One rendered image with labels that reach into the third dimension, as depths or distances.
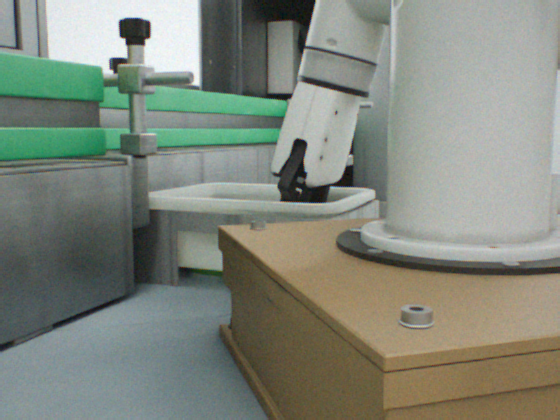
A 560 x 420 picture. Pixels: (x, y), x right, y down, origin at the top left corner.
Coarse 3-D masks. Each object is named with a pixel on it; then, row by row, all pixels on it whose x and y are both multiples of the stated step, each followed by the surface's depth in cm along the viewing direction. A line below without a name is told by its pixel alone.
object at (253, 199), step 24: (168, 192) 67; (192, 192) 72; (216, 192) 76; (240, 192) 75; (264, 192) 74; (336, 192) 70; (360, 192) 69; (288, 216) 56; (312, 216) 56; (336, 216) 58
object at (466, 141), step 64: (448, 0) 31; (512, 0) 30; (448, 64) 31; (512, 64) 31; (448, 128) 32; (512, 128) 31; (448, 192) 32; (512, 192) 32; (448, 256) 31; (512, 256) 31
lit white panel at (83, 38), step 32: (64, 0) 84; (96, 0) 90; (128, 0) 97; (160, 0) 105; (192, 0) 115; (64, 32) 85; (96, 32) 91; (160, 32) 106; (192, 32) 115; (96, 64) 91; (160, 64) 106; (192, 64) 116
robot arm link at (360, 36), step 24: (336, 0) 56; (360, 0) 54; (384, 0) 52; (312, 24) 59; (336, 24) 56; (360, 24) 56; (384, 24) 54; (312, 48) 58; (336, 48) 57; (360, 48) 57
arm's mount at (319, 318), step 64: (256, 256) 34; (320, 256) 34; (384, 256) 32; (256, 320) 36; (320, 320) 24; (384, 320) 22; (448, 320) 22; (512, 320) 22; (256, 384) 35; (320, 384) 25; (384, 384) 19; (448, 384) 20; (512, 384) 20
